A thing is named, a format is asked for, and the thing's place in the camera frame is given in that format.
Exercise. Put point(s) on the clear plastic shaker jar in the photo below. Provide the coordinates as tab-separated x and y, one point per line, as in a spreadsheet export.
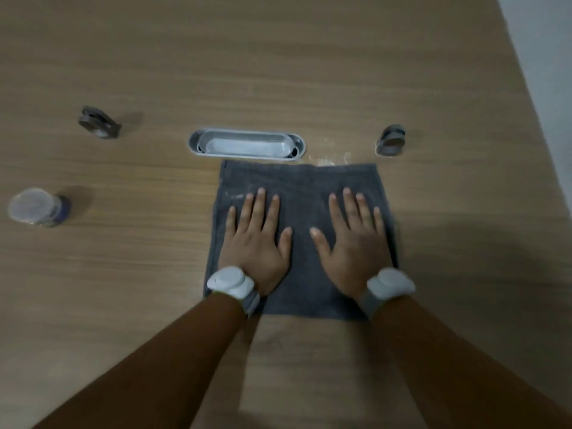
38	207

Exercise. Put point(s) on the grey cloth towel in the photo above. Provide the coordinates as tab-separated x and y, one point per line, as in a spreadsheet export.
299	183

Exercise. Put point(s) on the person's left forearm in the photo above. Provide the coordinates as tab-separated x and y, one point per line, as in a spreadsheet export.
156	375

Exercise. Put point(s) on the person's right forearm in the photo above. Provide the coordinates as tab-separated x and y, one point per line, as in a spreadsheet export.
447	370

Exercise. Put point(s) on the white wrist tracker grey band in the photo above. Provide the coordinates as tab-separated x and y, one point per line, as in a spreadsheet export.
230	280
391	283

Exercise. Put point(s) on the person's left hand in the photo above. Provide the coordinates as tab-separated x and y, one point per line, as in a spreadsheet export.
252	254

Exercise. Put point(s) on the person's right hand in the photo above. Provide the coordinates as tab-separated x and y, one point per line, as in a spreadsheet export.
357	259

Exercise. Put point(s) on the metal partition clamp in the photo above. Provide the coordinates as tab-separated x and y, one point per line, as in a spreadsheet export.
100	124
390	142

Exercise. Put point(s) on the spilled white powder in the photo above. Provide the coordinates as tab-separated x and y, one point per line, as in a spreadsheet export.
328	160

